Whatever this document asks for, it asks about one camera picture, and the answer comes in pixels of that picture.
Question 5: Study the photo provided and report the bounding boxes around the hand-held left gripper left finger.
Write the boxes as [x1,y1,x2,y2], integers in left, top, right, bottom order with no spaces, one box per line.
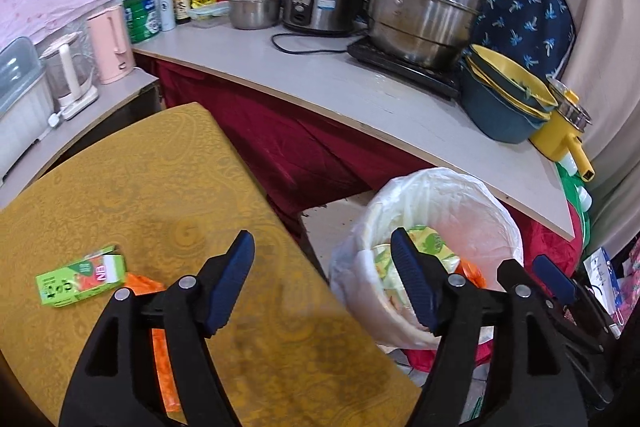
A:
[60,229,257,427]

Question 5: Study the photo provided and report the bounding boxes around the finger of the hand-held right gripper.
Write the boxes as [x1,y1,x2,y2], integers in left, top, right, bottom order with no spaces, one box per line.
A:
[532,255,623,340]

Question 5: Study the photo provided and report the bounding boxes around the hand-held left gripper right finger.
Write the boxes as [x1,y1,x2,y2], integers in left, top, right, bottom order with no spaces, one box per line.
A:
[390,227,588,427]

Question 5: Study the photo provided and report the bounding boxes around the green yellow snack bag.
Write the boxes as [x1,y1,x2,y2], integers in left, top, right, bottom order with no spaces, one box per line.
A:
[372,225,462,308]

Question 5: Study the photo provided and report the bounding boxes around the orange plastic bag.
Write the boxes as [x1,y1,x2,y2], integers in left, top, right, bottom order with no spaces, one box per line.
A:
[457,257,487,291]

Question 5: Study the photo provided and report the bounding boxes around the trash can white liner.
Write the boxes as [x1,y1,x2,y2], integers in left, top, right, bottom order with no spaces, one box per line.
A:
[329,167,526,351]

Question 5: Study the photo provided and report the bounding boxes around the blue white small box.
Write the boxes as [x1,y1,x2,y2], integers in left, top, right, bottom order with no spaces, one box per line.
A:
[582,247,619,309]

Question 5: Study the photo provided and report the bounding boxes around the green plastic bag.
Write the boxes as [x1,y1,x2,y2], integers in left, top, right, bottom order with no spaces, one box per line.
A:
[556,161,592,234]

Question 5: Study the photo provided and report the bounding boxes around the red fabric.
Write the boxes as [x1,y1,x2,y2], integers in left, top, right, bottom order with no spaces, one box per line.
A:
[395,338,496,376]

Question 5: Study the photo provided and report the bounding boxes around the orange printed wrapper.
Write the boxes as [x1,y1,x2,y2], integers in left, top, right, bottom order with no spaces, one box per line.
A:
[125,272,182,414]

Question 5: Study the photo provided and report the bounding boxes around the golden patterned tablecloth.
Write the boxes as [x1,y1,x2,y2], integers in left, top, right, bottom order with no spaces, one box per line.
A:
[0,102,424,427]

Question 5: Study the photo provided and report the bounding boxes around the dark red curtain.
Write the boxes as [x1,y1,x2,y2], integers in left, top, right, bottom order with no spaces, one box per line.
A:
[149,56,581,270]

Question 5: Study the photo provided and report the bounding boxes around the small green carton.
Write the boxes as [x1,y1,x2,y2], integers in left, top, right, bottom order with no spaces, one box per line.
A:
[35,244,127,309]

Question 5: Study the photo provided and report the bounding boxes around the stacked blue-yellow bowls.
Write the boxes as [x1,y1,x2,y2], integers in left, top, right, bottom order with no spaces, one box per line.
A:
[459,54,551,144]

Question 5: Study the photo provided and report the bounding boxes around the yellow plastic basin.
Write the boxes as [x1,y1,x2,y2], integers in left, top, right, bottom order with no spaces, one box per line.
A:
[465,44,559,118]

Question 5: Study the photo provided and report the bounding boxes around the black induction cooker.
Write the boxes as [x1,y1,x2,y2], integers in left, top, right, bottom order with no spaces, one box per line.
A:
[347,36,462,101]

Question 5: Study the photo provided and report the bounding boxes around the beige curtain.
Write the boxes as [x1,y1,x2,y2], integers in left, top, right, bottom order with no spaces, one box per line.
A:
[532,0,640,260]

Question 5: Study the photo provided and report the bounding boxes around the white glass electric kettle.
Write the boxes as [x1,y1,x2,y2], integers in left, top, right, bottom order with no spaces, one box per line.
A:
[40,32,100,121]

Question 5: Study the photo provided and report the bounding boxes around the pink electric kettle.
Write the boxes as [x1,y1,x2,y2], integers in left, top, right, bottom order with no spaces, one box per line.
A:
[86,4,136,86]

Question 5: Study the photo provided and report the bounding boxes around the clear plastic food container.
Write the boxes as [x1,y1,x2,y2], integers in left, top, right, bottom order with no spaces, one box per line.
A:
[189,2,231,30]

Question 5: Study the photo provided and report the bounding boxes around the small steel pot with lid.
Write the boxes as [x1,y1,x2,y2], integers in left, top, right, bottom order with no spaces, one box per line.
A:
[227,0,284,30]

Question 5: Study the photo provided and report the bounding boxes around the white dish rack clear cover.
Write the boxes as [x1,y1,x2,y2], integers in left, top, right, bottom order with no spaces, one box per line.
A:
[0,37,57,178]

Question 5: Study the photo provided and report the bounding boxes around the green tin can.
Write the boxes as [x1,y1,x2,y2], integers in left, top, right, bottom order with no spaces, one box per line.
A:
[122,0,162,46]

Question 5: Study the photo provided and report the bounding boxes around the white slim bottle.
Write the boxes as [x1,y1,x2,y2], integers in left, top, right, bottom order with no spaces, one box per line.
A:
[156,0,177,32]

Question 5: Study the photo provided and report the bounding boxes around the yellow pot with handle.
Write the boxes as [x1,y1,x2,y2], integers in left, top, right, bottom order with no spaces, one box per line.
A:
[529,77,597,182]

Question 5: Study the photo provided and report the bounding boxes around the black power cable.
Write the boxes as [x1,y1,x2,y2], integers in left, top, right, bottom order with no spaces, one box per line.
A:
[271,32,359,56]

